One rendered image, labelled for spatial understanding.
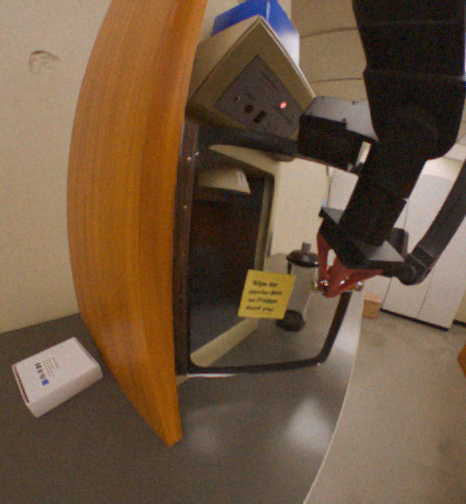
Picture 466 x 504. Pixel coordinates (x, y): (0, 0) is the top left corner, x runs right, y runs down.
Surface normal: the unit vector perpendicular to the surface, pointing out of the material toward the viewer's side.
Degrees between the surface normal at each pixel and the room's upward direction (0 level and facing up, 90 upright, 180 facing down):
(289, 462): 0
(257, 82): 135
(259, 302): 90
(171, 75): 90
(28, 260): 90
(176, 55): 90
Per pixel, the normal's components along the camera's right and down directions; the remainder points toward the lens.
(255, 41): 0.48, 0.84
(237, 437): 0.11, -0.96
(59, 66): 0.79, 0.23
